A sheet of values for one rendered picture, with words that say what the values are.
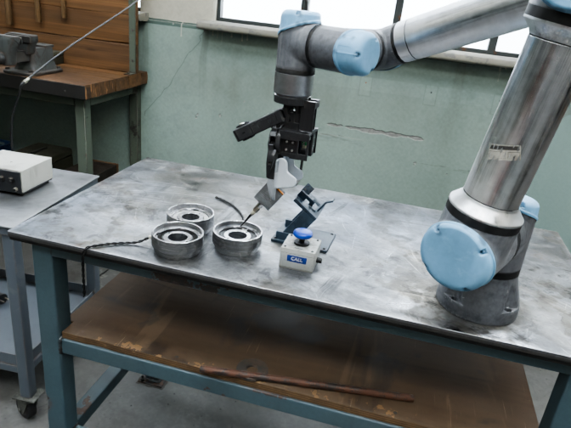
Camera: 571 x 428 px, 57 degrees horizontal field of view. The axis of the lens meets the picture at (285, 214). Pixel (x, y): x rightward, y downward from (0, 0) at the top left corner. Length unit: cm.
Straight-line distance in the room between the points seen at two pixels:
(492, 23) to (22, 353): 148
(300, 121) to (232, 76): 174
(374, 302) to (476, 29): 50
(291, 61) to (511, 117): 40
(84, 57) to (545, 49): 250
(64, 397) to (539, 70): 122
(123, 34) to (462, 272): 230
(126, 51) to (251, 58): 63
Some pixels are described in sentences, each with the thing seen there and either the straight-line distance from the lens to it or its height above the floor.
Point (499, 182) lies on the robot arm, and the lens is 81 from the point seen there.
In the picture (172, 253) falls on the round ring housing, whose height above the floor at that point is 82.
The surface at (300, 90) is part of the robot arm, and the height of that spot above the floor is 115.
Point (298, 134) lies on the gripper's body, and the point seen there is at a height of 107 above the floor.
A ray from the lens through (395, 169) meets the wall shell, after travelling 267.
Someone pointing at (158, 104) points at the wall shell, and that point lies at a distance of 294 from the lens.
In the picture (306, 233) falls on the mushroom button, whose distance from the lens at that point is 105.
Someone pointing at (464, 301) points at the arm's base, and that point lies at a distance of 101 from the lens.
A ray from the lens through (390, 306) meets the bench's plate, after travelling 100.
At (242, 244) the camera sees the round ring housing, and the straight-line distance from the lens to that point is 107.
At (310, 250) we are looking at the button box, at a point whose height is 85.
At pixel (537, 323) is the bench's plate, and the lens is 109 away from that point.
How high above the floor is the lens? 131
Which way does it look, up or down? 23 degrees down
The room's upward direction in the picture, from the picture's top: 6 degrees clockwise
